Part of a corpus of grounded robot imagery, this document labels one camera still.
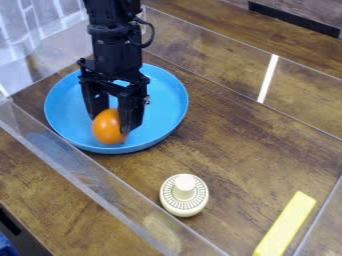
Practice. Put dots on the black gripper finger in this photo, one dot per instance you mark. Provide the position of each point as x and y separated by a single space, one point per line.
95 98
131 103

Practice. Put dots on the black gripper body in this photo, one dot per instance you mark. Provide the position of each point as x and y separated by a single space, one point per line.
113 72

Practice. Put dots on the orange ball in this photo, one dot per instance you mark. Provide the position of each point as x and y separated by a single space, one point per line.
106 127

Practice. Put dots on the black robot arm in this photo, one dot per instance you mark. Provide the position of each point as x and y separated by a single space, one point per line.
114 13

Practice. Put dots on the blue round tray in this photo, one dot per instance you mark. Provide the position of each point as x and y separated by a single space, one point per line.
67 116

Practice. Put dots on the yellow rectangular block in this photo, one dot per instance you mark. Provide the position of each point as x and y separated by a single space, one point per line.
286 226

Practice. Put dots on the clear acrylic enclosure wall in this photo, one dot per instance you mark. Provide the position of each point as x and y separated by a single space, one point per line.
260 138

